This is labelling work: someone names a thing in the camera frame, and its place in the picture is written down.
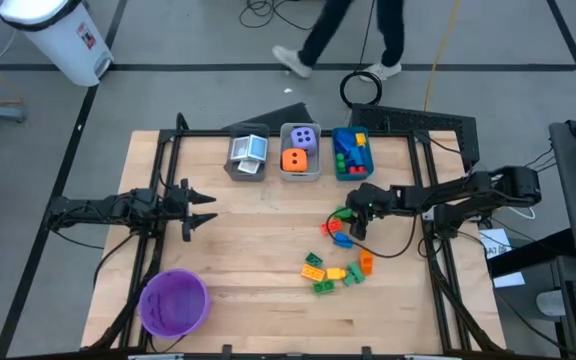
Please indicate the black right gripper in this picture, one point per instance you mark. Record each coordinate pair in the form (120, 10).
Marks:
(368, 197)

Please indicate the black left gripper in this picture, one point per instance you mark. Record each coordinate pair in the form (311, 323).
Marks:
(175, 207)

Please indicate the large blue toy block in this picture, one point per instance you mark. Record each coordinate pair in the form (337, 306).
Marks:
(343, 241)

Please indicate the orange wedge toy block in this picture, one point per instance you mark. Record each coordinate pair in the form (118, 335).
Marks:
(366, 261)

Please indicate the long green toy block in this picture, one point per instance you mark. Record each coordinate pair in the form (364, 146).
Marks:
(356, 272)

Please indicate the yellow toy block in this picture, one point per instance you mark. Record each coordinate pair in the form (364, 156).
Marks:
(336, 273)
(361, 139)

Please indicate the small green toy block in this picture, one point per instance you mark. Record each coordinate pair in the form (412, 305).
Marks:
(348, 279)

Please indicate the dark green toy block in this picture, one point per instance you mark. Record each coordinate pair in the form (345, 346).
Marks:
(314, 260)

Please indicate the red toy block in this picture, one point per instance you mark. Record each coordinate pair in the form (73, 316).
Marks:
(358, 170)

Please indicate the yellow-orange toy block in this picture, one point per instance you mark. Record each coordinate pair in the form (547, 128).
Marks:
(313, 273)

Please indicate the grey-backed card deck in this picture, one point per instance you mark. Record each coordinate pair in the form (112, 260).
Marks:
(249, 167)
(239, 148)

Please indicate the large green toy block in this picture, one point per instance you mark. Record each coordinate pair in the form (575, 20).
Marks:
(323, 287)

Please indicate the green round-stud toy block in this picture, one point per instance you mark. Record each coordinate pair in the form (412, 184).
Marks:
(341, 161)

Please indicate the thin blue toy block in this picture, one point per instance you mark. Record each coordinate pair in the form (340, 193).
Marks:
(359, 157)

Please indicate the teal-backed card deck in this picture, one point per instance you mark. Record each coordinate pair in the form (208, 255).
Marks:
(258, 148)

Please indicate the small blue toy block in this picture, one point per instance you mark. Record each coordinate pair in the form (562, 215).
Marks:
(344, 141)

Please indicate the orange foam die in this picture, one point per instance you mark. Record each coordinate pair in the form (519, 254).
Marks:
(294, 160)

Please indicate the purple foam die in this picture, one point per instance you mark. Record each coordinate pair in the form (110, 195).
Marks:
(303, 140)

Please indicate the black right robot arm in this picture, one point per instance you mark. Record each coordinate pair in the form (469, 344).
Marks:
(443, 195)

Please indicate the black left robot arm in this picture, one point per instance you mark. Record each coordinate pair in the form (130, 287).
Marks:
(93, 207)

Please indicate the blue plastic bin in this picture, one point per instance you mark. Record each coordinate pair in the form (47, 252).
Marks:
(353, 178)

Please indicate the dark grey plastic bin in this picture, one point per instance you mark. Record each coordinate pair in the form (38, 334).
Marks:
(248, 178)

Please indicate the white plastic bin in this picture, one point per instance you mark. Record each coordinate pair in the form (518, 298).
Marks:
(300, 176)

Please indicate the purple plastic bucket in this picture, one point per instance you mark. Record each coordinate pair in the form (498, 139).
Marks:
(173, 305)

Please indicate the white printed paper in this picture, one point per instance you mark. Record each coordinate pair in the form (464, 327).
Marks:
(495, 242)

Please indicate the white paper sheet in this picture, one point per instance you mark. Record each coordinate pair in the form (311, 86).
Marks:
(510, 280)

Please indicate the black side desk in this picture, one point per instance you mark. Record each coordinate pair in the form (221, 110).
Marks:
(533, 252)

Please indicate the person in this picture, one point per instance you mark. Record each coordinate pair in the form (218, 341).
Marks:
(325, 30)

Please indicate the white computer mouse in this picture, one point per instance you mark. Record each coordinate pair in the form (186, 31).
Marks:
(550, 303)

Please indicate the white trash can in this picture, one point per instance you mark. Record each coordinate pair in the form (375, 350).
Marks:
(63, 45)

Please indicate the black aluminium frame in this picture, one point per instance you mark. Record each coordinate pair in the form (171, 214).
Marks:
(203, 133)

